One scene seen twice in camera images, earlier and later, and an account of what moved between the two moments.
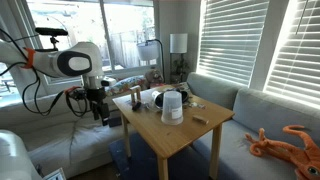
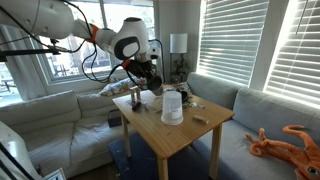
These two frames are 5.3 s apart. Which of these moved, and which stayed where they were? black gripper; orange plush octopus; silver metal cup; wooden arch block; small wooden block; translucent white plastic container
Moved: black gripper; silver metal cup
Stayed: orange plush octopus; small wooden block; translucent white plastic container; wooden arch block
